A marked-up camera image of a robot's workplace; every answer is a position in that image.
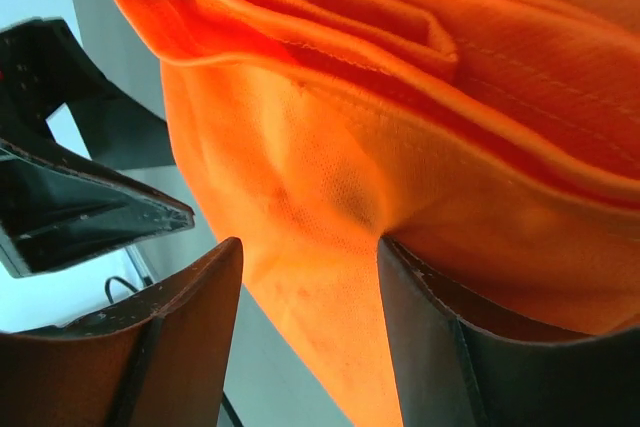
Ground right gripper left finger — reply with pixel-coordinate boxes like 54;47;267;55
1;238;243;426

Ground orange t shirt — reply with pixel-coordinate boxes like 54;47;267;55
115;0;639;426

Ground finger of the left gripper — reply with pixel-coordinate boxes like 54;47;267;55
1;140;195;278
1;18;175;170

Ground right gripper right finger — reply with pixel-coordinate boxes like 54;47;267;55
377;237;639;426

